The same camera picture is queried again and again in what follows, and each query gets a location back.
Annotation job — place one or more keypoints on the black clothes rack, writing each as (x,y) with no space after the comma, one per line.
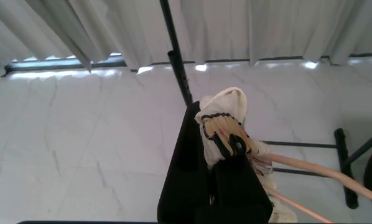
(346,168)

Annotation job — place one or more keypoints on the pink clothes hanger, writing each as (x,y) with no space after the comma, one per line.
(316,169)

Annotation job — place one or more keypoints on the cream printed garment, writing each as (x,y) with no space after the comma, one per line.
(226,102)

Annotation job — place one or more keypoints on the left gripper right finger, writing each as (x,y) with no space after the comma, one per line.
(235,193)

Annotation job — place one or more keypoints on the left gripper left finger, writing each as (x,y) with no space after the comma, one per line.
(183,186)

